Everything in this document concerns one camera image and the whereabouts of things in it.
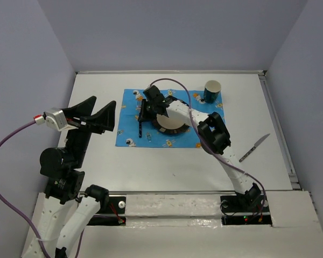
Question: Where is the dark green ceramic mug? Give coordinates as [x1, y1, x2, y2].
[203, 80, 221, 104]

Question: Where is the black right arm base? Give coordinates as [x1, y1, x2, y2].
[220, 195, 272, 226]

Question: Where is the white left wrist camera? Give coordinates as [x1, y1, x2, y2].
[33, 108, 69, 132]

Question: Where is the silver fork black handle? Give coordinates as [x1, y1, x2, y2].
[136, 97, 143, 138]

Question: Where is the blue space-print cloth placemat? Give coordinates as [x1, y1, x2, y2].
[116, 89, 224, 148]

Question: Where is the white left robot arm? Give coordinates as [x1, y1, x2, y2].
[22, 96, 116, 257]

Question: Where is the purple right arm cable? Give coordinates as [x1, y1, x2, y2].
[148, 77, 267, 224]

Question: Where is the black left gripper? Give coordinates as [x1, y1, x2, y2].
[63, 94, 118, 166]

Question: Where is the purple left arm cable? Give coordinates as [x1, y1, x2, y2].
[0, 119, 122, 258]

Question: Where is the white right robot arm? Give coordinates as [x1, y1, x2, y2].
[138, 85, 266, 211]

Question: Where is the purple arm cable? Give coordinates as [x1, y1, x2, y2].
[0, 119, 122, 258]
[148, 77, 267, 224]

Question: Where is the black rimmed dinner plate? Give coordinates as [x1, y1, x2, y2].
[151, 114, 189, 135]

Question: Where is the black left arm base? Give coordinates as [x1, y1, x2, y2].
[87, 196, 127, 226]

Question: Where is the silver knife black handle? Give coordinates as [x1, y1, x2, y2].
[239, 133, 270, 162]

